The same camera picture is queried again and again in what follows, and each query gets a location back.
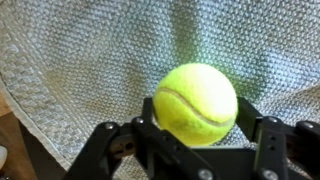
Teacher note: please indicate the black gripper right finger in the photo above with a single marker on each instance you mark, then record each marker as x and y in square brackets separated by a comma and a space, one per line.
[279, 143]

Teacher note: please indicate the tennis ball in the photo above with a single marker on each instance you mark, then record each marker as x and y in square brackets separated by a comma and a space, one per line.
[196, 103]

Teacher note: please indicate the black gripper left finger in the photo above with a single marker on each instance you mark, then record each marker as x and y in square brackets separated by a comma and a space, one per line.
[159, 153]

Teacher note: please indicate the grey towel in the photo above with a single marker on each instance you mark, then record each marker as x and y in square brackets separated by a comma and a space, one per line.
[69, 65]

